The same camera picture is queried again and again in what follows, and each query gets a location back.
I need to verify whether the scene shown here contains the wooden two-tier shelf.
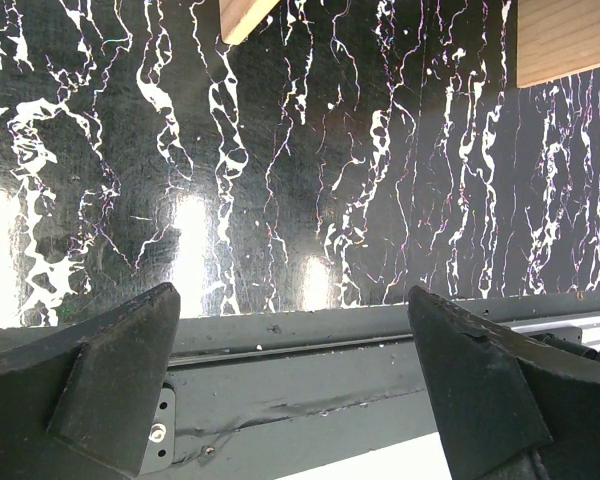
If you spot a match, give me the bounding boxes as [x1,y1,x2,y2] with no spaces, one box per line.
[219,1,600,92]

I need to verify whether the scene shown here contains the black marble mat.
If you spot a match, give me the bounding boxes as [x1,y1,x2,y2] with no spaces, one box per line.
[0,1,600,328]

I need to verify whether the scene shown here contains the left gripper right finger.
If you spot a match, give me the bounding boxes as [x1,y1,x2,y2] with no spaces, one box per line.
[408,286,600,479]

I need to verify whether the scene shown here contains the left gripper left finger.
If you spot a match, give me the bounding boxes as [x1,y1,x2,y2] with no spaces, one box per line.
[0,283,181,479]

